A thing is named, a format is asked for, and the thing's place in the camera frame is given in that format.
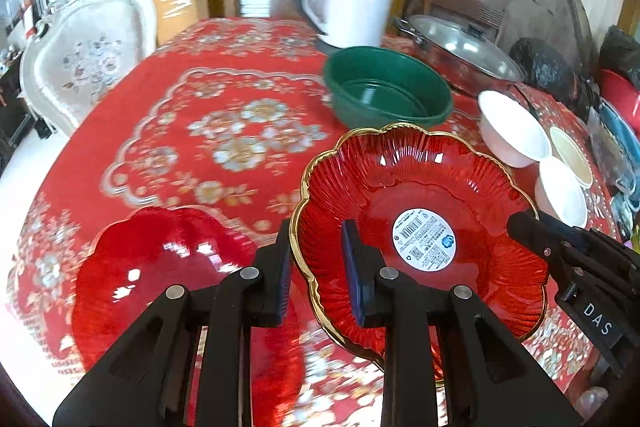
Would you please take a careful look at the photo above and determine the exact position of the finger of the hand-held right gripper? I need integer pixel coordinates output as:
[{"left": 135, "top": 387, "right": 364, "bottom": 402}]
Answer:
[{"left": 506, "top": 210, "right": 593, "bottom": 269}]

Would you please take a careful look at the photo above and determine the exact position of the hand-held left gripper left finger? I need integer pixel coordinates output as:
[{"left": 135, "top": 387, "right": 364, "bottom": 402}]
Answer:
[{"left": 52, "top": 219, "right": 296, "bottom": 427}]

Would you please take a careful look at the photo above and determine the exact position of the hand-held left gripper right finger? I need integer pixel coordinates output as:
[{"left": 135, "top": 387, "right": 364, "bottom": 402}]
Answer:
[{"left": 341, "top": 218, "right": 583, "bottom": 427}]

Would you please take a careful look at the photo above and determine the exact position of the small white bowl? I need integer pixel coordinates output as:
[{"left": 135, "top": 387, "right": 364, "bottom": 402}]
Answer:
[{"left": 534, "top": 155, "right": 589, "bottom": 230}]

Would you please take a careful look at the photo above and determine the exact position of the gold-rimmed red flower plate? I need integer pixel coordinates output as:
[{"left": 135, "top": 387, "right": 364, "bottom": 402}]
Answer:
[{"left": 290, "top": 123, "right": 551, "bottom": 388}]

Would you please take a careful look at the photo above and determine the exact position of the large white bowl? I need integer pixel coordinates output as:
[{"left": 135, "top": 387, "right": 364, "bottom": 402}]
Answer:
[{"left": 477, "top": 90, "right": 552, "bottom": 168}]

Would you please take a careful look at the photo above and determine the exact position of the green plastic bowl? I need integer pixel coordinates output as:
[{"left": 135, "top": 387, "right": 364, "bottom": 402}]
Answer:
[{"left": 322, "top": 46, "right": 455, "bottom": 130}]

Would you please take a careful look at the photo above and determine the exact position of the cream bowl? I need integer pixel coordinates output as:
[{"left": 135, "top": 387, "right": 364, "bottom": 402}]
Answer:
[{"left": 549, "top": 127, "right": 594, "bottom": 188}]

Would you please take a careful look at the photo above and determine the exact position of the clear plastic bag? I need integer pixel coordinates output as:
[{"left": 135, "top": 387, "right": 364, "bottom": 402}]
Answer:
[{"left": 587, "top": 102, "right": 640, "bottom": 208}]

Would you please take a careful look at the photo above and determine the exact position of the black plastic bag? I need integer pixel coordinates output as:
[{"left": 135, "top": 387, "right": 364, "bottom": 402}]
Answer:
[
  {"left": 599, "top": 26, "right": 640, "bottom": 75},
  {"left": 509, "top": 38, "right": 601, "bottom": 118}
]

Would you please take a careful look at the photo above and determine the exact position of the red plastic basin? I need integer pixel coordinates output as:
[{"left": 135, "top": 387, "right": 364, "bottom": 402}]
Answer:
[{"left": 600, "top": 69, "right": 640, "bottom": 118}]

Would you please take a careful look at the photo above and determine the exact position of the stainless steel pot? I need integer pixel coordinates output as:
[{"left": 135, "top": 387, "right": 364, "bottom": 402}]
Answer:
[{"left": 392, "top": 18, "right": 523, "bottom": 100}]

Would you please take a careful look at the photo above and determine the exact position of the red floral tablecloth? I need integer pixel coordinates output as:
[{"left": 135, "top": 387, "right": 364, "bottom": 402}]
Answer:
[{"left": 5, "top": 17, "right": 636, "bottom": 427}]

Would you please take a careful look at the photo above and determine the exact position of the glass pot lid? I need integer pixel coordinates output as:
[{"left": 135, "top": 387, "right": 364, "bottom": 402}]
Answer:
[{"left": 400, "top": 14, "right": 526, "bottom": 82}]

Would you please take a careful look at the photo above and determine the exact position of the cardboard box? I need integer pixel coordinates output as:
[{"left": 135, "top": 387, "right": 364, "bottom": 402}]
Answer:
[{"left": 150, "top": 0, "right": 210, "bottom": 48}]

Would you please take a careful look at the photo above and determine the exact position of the white ornate chair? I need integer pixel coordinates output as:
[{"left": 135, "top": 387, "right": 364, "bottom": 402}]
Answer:
[{"left": 20, "top": 0, "right": 158, "bottom": 140}]

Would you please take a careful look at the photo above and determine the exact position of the dark wooden frame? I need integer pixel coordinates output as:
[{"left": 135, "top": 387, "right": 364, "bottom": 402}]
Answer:
[{"left": 410, "top": 0, "right": 503, "bottom": 32}]

